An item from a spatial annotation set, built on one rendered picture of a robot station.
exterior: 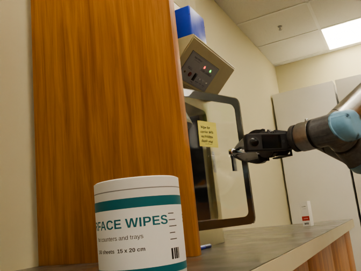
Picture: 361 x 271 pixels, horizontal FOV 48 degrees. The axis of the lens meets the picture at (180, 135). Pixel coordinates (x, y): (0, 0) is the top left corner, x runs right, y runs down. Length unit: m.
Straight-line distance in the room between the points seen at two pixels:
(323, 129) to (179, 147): 0.34
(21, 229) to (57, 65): 0.48
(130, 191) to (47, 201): 0.67
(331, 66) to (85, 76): 3.80
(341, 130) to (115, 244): 0.61
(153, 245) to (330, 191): 3.57
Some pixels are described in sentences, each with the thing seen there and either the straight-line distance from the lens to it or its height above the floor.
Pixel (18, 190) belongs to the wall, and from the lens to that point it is 1.25.
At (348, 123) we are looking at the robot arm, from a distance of 0.99.
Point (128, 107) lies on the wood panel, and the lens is 1.07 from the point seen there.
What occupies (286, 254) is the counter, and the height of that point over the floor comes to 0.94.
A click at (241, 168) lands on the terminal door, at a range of 1.26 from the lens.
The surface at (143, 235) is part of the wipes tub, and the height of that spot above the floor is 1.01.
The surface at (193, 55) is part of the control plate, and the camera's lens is 1.16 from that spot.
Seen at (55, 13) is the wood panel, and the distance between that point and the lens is 1.34.
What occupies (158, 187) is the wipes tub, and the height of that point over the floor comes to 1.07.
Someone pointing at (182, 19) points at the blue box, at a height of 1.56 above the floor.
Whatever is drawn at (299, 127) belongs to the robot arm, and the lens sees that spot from 1.05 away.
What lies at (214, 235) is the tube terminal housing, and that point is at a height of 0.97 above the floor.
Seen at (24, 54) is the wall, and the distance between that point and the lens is 1.38.
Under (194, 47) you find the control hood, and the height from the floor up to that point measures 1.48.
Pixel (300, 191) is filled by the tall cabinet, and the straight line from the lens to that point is 4.12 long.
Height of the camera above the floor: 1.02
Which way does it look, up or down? 12 degrees up
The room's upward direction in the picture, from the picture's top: 6 degrees counter-clockwise
